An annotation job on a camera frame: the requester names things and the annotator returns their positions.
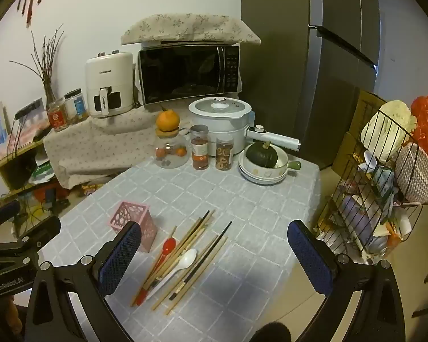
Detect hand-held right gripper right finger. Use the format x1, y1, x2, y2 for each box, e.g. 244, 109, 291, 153
287, 220, 407, 342

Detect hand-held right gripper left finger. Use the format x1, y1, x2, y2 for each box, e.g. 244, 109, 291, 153
23, 221, 143, 342

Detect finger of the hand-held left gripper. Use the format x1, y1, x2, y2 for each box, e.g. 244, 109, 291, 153
0, 215, 62, 257
0, 199, 22, 230

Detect pink perforated utensil holder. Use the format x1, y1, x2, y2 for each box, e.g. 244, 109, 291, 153
108, 200, 160, 253

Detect white plastic spoon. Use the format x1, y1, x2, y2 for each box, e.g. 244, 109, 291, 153
144, 249, 198, 300

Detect black chopstick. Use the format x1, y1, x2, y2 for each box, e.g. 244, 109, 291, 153
169, 221, 233, 301
192, 209, 211, 234

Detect red plastic spoon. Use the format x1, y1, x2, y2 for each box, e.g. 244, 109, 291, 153
133, 237, 177, 307

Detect wooden shelf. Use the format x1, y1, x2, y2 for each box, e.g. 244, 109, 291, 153
0, 138, 46, 205

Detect stack of white plates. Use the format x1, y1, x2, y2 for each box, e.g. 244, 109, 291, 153
238, 164, 290, 186

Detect floral cloth under appliances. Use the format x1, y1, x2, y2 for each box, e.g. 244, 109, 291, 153
43, 98, 198, 189

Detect black bar device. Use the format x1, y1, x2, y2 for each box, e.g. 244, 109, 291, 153
14, 100, 44, 120

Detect glass teapot with wooden lid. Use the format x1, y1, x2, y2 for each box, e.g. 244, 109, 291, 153
153, 127, 192, 169

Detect red label glass jar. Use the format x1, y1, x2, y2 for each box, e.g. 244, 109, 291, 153
46, 97, 69, 133

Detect dark green pumpkin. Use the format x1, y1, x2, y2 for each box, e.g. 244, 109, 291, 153
245, 141, 280, 168

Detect blue label glass jar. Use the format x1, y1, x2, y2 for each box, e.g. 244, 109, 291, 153
63, 88, 89, 126

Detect jar of red spice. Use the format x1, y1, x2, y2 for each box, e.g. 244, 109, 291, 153
190, 125, 210, 171

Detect jar of dried slices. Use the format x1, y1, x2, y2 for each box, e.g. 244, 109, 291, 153
216, 137, 234, 171

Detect woven basket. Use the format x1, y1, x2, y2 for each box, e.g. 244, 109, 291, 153
394, 142, 428, 203

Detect large orange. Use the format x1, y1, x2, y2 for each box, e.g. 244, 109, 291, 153
156, 109, 180, 132

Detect cardboard boxes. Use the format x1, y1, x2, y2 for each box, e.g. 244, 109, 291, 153
331, 90, 388, 176

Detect vase of dried branches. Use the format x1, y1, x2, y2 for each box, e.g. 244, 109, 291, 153
9, 24, 65, 105

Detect cream bag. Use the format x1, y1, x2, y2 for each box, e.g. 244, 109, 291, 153
361, 100, 418, 152

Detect white electric cooking pot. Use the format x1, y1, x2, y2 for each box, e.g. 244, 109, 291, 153
188, 96, 301, 157

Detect white air fryer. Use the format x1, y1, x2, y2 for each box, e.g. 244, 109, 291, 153
84, 50, 136, 119

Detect red plastic bag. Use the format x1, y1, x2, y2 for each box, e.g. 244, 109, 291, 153
409, 91, 428, 151

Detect black microwave oven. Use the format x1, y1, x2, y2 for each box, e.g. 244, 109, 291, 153
138, 41, 244, 106

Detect grey refrigerator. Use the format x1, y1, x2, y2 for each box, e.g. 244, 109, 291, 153
241, 0, 383, 172

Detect floral microwave cover cloth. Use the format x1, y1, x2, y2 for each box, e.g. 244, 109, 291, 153
120, 13, 262, 46

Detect black wire rack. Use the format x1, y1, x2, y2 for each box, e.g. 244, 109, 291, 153
314, 108, 428, 264

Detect white bowl with green handle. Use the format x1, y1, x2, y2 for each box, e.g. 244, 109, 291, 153
240, 145, 302, 178

